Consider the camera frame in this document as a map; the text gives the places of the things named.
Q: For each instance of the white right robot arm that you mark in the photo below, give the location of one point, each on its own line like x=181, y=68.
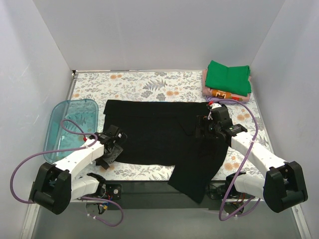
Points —
x=282, y=185

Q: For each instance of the floral table mat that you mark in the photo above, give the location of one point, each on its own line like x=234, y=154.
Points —
x=183, y=86

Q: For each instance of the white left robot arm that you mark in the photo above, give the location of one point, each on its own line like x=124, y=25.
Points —
x=57, y=184

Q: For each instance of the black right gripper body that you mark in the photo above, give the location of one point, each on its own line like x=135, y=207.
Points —
x=202, y=127

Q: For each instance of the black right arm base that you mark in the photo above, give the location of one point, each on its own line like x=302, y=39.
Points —
x=217, y=191

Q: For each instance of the black t-shirt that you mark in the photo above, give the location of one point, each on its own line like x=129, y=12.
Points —
x=163, y=133

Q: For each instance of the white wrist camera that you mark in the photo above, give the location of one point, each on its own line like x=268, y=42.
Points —
x=89, y=142
x=211, y=107

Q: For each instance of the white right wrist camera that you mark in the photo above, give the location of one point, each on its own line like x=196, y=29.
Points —
x=211, y=107

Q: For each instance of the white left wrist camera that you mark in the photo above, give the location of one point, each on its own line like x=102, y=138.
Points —
x=89, y=142

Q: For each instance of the teal plastic bin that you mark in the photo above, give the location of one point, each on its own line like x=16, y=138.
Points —
x=71, y=115

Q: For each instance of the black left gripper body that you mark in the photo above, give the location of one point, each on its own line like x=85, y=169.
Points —
x=112, y=153

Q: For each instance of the aluminium frame rail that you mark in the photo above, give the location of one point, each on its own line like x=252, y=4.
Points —
x=154, y=210

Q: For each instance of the lavender folded t-shirt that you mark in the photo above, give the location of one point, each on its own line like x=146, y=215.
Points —
x=221, y=101

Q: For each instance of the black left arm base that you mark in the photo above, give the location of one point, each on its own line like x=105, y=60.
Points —
x=107, y=191

